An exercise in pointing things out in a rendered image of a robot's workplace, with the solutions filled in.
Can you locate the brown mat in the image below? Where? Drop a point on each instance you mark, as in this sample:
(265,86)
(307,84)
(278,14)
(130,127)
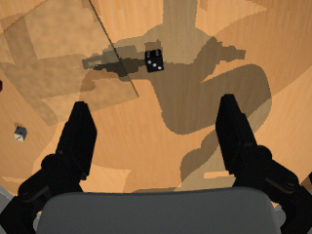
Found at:
(60,53)

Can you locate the white die with black pips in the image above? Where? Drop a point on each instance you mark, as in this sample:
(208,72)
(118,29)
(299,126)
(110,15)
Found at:
(20,133)

